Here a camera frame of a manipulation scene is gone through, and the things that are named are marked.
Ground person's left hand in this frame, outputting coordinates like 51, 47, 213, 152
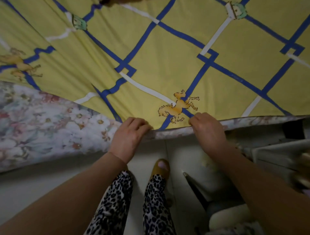
108, 117, 154, 165

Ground person's right hand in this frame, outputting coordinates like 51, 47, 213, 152
188, 112, 228, 158

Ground yellow bed sheet blue lattice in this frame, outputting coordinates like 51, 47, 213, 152
0, 0, 310, 131

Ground person's left forearm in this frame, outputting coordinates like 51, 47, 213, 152
0, 152, 128, 235

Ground person's right forearm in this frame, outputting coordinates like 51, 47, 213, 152
208, 145, 310, 235

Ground mustard yellow slipper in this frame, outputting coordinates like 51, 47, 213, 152
149, 158, 171, 181

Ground leopard print trousers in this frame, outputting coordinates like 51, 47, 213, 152
84, 170, 177, 235

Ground floral mattress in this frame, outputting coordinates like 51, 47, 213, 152
0, 81, 310, 173

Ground cream rounded object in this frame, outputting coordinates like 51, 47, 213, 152
208, 204, 255, 231

